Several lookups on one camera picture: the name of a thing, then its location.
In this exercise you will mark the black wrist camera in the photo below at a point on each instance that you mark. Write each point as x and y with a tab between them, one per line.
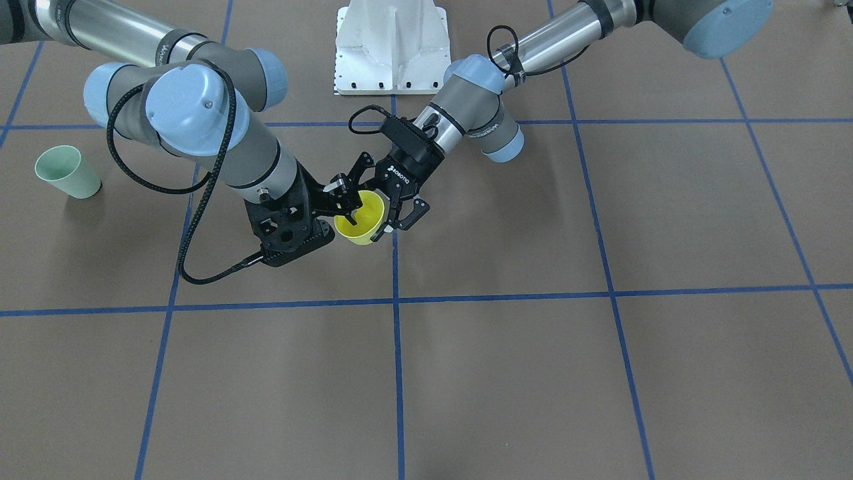
408	141

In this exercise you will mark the green cup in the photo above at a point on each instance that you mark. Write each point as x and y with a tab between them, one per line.
64	167

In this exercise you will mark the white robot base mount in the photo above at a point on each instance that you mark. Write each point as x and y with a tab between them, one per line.
391	48

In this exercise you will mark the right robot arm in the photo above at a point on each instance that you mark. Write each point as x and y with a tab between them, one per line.
177	91

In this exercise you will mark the yellow cup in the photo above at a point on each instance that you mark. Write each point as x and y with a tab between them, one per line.
368	219

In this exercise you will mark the brown paper table cover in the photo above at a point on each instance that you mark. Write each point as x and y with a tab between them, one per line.
658	286

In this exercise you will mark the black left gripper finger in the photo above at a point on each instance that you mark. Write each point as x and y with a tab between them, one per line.
393	222
345	183

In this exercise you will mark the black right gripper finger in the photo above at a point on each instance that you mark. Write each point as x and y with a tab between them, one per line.
340	197
348	214

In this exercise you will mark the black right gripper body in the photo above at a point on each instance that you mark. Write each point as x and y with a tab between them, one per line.
312	194

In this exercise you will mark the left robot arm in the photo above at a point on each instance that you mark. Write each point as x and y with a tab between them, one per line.
381	196

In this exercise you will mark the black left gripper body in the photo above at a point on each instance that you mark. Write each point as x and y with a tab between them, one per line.
408	168

